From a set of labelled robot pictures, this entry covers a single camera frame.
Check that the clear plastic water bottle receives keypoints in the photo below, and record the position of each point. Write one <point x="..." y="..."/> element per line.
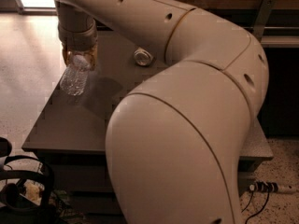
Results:
<point x="75" y="76"/>

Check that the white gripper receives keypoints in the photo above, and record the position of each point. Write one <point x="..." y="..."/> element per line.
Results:
<point x="77" y="38"/>

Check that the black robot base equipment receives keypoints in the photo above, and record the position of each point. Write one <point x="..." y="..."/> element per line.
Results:
<point x="25" y="197"/>

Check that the right metal shelf bracket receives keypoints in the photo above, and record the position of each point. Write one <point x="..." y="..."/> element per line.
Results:
<point x="262" y="17"/>

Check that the wooden wall counter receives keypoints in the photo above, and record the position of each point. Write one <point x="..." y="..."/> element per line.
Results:
<point x="283" y="14"/>

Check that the silver soda can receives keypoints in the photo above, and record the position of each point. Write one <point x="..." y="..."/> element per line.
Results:
<point x="142" y="57"/>

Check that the grey drawer cabinet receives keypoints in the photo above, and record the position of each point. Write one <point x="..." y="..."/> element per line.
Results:
<point x="70" y="133"/>

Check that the white power strip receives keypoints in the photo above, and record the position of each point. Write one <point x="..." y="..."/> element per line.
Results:
<point x="272" y="187"/>

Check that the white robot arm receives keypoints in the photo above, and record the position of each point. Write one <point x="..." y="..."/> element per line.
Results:
<point x="173" y="143"/>

